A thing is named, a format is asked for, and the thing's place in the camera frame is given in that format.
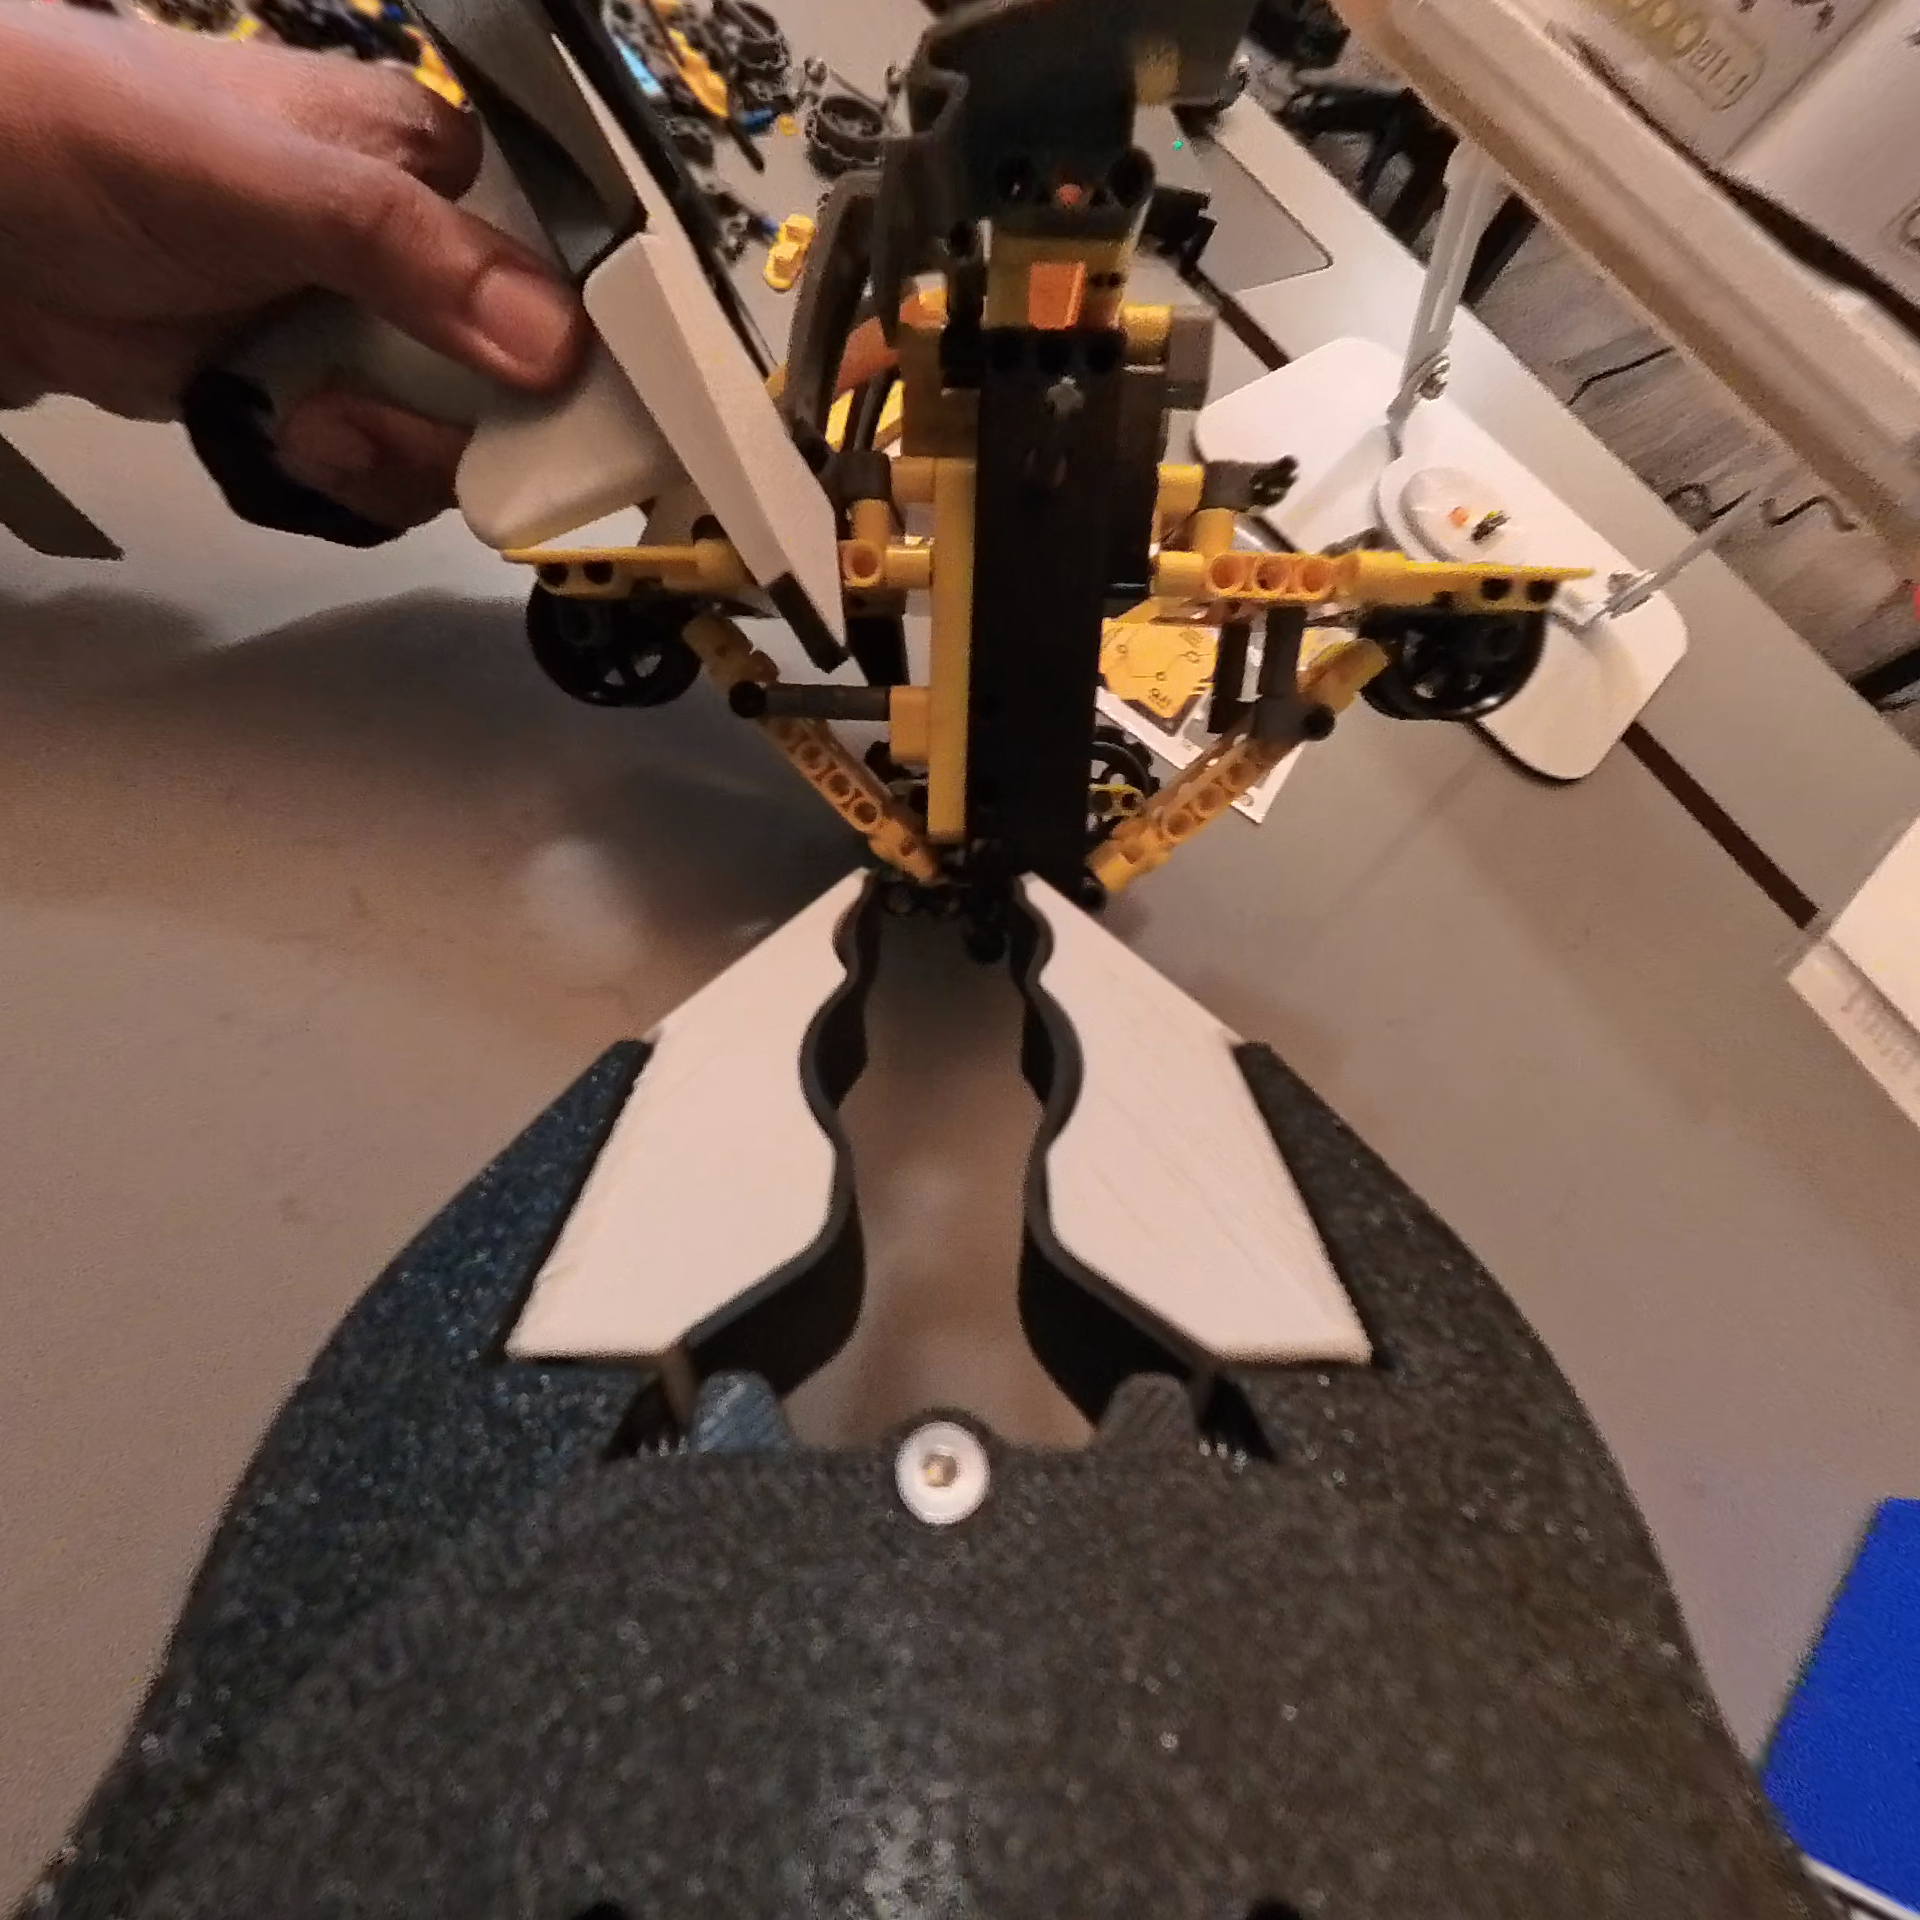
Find silver wristwatch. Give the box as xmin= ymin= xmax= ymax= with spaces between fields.
xmin=0 ymin=435 xmax=127 ymax=566

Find person's left hand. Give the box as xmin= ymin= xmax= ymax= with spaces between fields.
xmin=0 ymin=13 xmax=589 ymax=522

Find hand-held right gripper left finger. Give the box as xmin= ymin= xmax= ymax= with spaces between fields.
xmin=508 ymin=868 xmax=875 ymax=1418

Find printed paper sheet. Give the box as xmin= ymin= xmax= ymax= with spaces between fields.
xmin=1783 ymin=819 xmax=1920 ymax=1129

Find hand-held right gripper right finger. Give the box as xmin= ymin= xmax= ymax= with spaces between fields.
xmin=1017 ymin=873 xmax=1375 ymax=1428

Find white book stand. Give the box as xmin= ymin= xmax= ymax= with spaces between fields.
xmin=1191 ymin=0 xmax=1920 ymax=787

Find yellow toy brick vehicle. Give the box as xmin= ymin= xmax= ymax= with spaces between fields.
xmin=501 ymin=0 xmax=1598 ymax=917

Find black brick connector piece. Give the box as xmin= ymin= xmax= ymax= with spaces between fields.
xmin=877 ymin=873 xmax=1039 ymax=965

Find yellow sticker sheet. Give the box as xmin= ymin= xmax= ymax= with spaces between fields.
xmin=1092 ymin=621 xmax=1311 ymax=825

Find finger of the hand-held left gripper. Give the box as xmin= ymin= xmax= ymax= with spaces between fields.
xmin=409 ymin=0 xmax=787 ymax=386
xmin=581 ymin=229 xmax=853 ymax=672

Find pile of small brick parts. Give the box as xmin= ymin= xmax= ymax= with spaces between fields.
xmin=150 ymin=0 xmax=906 ymax=289

